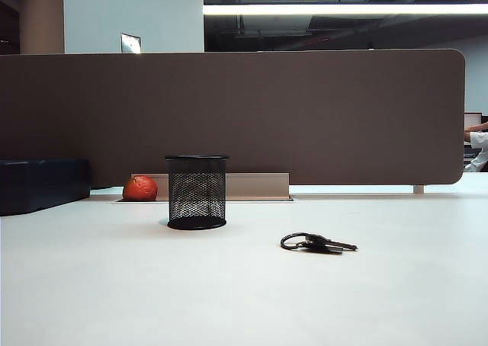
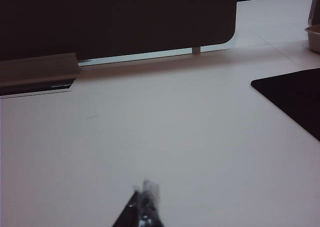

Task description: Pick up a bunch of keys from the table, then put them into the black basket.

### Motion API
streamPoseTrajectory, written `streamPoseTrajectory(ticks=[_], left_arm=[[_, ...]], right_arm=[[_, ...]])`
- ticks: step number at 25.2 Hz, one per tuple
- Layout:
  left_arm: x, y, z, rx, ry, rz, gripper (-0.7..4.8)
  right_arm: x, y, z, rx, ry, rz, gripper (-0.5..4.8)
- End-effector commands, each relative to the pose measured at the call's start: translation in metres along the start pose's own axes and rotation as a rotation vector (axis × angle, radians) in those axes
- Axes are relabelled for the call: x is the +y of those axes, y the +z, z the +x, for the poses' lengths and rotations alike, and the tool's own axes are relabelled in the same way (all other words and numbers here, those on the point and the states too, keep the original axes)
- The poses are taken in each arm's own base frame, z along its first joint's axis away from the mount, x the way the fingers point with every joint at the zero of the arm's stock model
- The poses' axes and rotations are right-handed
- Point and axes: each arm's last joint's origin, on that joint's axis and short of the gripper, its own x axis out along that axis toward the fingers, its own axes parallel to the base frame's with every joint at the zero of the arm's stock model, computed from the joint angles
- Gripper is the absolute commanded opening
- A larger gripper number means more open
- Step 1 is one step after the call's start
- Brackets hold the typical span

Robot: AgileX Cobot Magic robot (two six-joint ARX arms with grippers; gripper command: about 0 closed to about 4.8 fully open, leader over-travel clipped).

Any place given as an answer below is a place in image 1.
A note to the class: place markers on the black mesh basket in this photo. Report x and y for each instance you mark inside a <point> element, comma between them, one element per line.
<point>196,193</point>

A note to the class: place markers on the brown desk divider panel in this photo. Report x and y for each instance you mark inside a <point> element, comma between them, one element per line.
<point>267,113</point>

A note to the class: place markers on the small silver framed sign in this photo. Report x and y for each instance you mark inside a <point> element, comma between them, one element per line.
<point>131,43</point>

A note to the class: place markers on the white divider support foot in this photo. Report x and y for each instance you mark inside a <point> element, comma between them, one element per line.
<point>418,189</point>

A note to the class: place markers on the long ceiling light strip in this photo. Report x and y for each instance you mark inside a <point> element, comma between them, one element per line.
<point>343,9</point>

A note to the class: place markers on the dark blue case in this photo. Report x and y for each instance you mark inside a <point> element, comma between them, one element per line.
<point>42,184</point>

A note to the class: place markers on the white computer monitor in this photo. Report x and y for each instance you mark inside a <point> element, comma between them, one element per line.
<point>472,118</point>

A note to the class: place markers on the person in white shirt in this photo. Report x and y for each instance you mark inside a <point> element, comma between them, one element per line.
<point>479,148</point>

